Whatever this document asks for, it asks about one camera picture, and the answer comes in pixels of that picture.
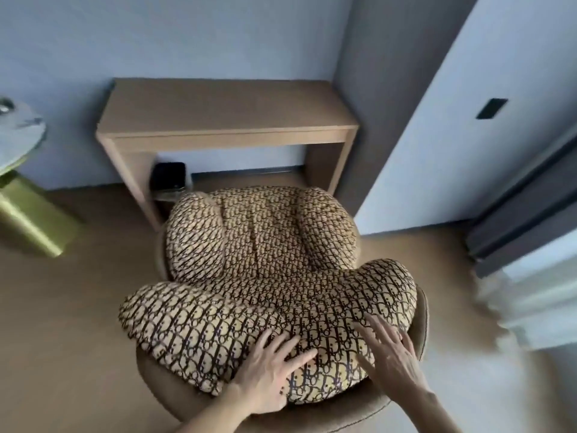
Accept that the black waste bin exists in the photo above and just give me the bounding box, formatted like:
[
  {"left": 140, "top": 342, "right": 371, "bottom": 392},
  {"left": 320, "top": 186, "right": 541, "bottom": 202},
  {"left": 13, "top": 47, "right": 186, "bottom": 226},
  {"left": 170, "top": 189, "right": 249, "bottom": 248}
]
[{"left": 150, "top": 162, "right": 193, "bottom": 203}]

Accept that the grey curtain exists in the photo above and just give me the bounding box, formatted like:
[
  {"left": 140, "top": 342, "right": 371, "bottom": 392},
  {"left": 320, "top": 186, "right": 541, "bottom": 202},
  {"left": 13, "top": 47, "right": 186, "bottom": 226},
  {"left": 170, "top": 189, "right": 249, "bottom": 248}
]
[{"left": 466, "top": 131, "right": 577, "bottom": 278}]

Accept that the person's right hand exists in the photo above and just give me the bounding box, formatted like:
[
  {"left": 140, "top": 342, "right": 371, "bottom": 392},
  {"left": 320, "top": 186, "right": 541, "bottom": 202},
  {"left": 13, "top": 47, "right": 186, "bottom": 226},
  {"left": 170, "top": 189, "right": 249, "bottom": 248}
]
[{"left": 353, "top": 312, "right": 430, "bottom": 400}]

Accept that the light wooden console desk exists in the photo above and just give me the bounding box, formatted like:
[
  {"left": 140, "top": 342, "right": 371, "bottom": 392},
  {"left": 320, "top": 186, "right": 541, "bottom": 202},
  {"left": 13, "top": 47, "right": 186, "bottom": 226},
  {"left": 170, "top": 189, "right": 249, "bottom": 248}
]
[{"left": 95, "top": 78, "right": 360, "bottom": 231}]

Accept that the white sheer curtain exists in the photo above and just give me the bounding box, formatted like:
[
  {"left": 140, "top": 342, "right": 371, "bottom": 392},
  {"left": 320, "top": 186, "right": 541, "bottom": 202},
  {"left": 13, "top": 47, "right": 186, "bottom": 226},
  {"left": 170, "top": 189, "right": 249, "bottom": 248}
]
[{"left": 472, "top": 250, "right": 577, "bottom": 353}]

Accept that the round marble table gold base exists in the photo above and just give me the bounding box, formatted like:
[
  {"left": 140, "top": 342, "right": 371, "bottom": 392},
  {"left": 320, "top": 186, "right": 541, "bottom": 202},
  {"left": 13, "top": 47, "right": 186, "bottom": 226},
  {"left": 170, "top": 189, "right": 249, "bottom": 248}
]
[{"left": 0, "top": 99, "right": 83, "bottom": 259}]

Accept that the person's right forearm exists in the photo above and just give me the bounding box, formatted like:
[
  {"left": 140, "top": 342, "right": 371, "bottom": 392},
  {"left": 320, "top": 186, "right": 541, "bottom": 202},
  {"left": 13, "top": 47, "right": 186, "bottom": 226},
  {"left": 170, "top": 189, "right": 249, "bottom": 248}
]
[{"left": 391, "top": 386, "right": 465, "bottom": 433}]

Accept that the black wall switch panel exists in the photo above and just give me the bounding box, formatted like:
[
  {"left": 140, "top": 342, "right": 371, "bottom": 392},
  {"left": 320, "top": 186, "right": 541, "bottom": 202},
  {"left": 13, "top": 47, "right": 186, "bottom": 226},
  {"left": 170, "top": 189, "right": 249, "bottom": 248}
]
[{"left": 476, "top": 98, "right": 509, "bottom": 121}]

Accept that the brown patterned seat cushion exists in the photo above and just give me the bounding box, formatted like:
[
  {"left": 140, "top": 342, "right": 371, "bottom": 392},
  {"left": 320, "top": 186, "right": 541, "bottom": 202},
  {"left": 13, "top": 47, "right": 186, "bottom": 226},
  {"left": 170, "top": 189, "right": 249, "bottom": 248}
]
[{"left": 118, "top": 186, "right": 418, "bottom": 405}]

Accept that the beige round upholstered chair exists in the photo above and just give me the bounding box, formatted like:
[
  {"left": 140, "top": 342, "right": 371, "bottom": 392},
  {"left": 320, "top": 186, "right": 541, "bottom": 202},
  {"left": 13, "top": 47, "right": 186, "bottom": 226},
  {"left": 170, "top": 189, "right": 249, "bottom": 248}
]
[{"left": 135, "top": 221, "right": 429, "bottom": 433}]

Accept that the person's left hand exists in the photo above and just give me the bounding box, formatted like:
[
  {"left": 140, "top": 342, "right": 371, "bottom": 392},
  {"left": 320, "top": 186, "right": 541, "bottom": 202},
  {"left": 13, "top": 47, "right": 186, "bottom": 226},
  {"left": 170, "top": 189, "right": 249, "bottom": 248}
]
[{"left": 230, "top": 330, "right": 319, "bottom": 416}]

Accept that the person's left forearm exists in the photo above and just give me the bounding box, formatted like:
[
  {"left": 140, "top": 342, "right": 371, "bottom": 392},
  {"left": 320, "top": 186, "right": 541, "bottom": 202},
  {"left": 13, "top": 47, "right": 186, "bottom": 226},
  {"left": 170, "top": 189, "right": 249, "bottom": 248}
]
[{"left": 173, "top": 387, "right": 258, "bottom": 433}]

